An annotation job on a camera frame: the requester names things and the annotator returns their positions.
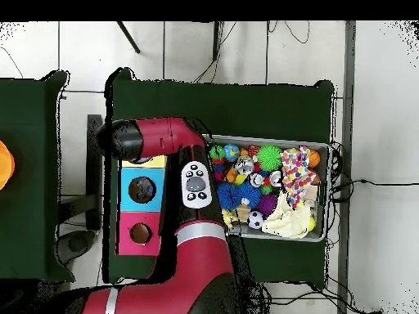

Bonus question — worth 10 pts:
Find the large polka dot cloth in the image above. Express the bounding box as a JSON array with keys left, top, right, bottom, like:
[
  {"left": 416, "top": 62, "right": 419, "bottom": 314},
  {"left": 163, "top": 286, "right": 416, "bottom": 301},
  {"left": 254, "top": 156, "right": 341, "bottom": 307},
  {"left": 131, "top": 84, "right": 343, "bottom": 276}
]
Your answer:
[{"left": 280, "top": 145, "right": 318, "bottom": 210}]

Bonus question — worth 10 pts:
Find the wooden box with three holes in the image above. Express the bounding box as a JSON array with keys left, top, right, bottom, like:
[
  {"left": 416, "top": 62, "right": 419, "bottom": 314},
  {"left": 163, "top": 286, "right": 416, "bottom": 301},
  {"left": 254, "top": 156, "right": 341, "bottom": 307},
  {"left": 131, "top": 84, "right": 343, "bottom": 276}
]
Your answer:
[{"left": 115, "top": 155, "right": 168, "bottom": 257}]

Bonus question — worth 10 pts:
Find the rainbow spiky caterpillar toy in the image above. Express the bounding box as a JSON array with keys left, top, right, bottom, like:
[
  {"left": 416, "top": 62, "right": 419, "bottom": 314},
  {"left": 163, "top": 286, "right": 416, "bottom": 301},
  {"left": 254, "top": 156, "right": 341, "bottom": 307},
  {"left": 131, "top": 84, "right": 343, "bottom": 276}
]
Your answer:
[{"left": 209, "top": 145, "right": 227, "bottom": 182}]

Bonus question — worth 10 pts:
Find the blue spiky ball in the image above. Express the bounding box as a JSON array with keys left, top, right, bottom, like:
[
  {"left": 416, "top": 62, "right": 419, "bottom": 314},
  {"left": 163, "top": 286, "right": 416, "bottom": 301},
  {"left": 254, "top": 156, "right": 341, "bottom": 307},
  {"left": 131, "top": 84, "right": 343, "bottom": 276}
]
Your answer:
[{"left": 216, "top": 182, "right": 243, "bottom": 210}]

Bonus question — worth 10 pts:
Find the globe print ball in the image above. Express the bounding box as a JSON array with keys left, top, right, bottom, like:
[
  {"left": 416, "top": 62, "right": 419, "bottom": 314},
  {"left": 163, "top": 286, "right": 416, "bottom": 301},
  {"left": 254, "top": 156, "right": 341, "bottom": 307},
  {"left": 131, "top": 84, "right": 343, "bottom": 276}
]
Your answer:
[{"left": 223, "top": 143, "right": 241, "bottom": 163}]

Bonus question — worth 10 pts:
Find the green spiky ball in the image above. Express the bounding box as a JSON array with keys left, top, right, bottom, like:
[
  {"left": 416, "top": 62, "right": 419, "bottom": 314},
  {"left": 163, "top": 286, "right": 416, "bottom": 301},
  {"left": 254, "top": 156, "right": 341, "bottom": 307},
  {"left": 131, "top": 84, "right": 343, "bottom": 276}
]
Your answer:
[{"left": 256, "top": 144, "right": 283, "bottom": 173}]

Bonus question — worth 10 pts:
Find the small soccer ball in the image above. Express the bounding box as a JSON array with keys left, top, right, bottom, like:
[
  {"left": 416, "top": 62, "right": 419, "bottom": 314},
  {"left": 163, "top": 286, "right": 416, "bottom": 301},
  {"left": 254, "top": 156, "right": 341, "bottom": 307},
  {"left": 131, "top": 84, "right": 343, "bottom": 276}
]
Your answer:
[{"left": 246, "top": 210, "right": 265, "bottom": 230}]

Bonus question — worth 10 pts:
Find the purple knobbly ball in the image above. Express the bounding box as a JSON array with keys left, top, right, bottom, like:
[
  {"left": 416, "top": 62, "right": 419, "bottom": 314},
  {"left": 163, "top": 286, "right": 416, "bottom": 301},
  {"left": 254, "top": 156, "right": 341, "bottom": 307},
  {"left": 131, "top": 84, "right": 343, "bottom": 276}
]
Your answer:
[{"left": 256, "top": 193, "right": 278, "bottom": 216}]

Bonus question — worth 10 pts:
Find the dark green tablecloth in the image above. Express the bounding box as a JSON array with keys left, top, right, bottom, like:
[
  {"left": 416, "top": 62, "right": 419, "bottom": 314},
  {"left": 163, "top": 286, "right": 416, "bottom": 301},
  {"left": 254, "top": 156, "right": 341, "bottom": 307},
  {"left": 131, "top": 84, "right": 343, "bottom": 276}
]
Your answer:
[
  {"left": 0, "top": 70, "right": 76, "bottom": 283},
  {"left": 103, "top": 67, "right": 336, "bottom": 285}
]

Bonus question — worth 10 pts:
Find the pale yellow knitted cloth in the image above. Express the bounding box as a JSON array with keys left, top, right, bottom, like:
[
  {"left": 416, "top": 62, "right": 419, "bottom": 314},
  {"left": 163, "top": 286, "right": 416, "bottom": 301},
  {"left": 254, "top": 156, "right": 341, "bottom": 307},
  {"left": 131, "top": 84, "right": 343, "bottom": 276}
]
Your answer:
[{"left": 261, "top": 191, "right": 316, "bottom": 240}]

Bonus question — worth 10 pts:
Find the black tripod leg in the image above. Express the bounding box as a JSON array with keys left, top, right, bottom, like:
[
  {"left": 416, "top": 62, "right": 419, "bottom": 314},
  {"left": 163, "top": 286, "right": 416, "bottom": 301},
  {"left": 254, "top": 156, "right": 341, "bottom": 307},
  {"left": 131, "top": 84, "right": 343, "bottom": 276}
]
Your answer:
[
  {"left": 211, "top": 20, "right": 222, "bottom": 61},
  {"left": 115, "top": 20, "right": 141, "bottom": 54}
]

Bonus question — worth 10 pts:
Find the grey plastic foot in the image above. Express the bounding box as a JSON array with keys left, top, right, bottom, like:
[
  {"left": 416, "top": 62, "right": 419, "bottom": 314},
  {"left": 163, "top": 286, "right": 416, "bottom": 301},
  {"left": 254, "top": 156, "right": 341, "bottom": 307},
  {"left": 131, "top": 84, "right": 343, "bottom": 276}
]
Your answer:
[{"left": 55, "top": 230, "right": 97, "bottom": 267}]

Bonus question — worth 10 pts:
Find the orange plastic object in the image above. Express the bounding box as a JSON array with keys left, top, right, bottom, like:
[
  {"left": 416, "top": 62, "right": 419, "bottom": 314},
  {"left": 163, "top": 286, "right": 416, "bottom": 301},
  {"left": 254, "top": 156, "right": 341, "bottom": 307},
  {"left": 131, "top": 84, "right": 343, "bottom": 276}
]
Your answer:
[{"left": 0, "top": 140, "right": 16, "bottom": 191}]

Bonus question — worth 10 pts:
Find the wire mesh bin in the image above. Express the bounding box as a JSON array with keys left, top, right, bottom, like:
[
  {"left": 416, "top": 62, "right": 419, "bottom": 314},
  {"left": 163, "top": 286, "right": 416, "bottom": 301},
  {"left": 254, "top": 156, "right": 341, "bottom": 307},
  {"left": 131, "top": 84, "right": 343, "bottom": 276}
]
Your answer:
[{"left": 202, "top": 133, "right": 331, "bottom": 243}]

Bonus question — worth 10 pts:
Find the black cable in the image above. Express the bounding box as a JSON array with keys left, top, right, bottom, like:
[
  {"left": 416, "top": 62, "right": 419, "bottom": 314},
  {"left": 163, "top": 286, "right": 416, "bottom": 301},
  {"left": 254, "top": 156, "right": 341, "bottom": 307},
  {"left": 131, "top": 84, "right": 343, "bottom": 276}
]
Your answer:
[{"left": 330, "top": 177, "right": 419, "bottom": 204}]

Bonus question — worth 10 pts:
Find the grey floor cable cover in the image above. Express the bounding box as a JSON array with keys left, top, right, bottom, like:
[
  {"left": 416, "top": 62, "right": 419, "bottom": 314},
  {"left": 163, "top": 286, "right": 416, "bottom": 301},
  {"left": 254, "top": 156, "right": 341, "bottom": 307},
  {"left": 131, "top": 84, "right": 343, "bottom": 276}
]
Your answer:
[{"left": 336, "top": 20, "right": 357, "bottom": 314}]

